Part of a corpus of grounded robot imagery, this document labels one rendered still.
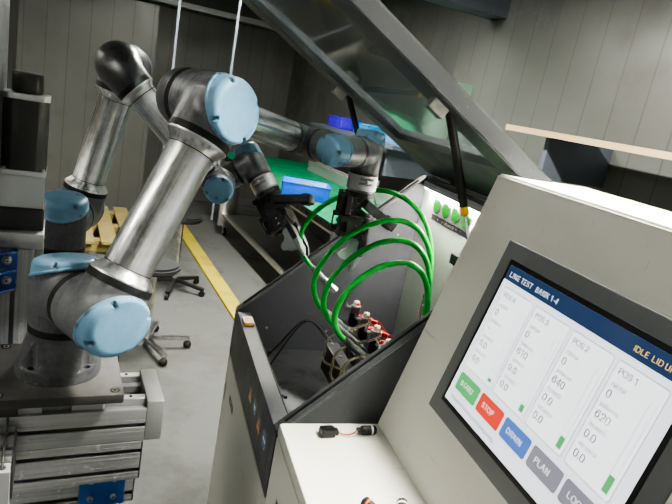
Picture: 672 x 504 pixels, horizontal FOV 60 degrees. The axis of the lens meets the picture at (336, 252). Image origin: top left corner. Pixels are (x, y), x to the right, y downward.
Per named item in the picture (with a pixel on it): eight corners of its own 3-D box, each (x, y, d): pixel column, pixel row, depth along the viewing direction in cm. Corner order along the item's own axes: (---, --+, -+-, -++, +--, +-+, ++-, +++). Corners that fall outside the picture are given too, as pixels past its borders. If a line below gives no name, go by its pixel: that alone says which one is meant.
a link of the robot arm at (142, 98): (110, 26, 136) (245, 189, 150) (120, 30, 146) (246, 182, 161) (72, 58, 136) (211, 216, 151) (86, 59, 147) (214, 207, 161)
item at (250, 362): (230, 357, 184) (237, 311, 180) (244, 358, 186) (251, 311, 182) (261, 487, 128) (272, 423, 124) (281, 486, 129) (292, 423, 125)
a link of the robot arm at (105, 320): (90, 338, 109) (225, 90, 115) (133, 372, 100) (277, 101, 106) (32, 322, 100) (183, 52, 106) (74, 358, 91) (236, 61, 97)
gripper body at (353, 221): (329, 230, 152) (337, 185, 149) (359, 234, 154) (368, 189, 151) (337, 238, 145) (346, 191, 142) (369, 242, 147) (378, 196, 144)
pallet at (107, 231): (53, 212, 594) (53, 200, 591) (148, 220, 632) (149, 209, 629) (44, 253, 475) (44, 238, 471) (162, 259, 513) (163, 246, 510)
